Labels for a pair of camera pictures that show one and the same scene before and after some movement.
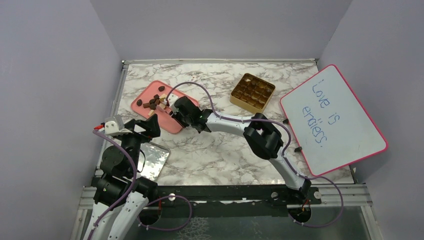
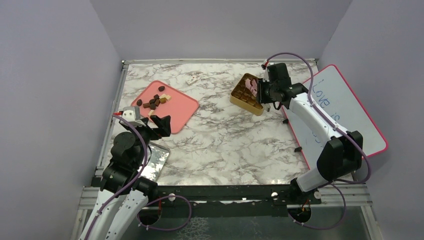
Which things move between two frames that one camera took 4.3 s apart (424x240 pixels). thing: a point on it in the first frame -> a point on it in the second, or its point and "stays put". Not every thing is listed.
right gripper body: (183, 122) -> (265, 91)
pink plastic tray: (151, 102) stays put
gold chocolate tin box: (253, 93) stays put
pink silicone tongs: (166, 109) -> (252, 87)
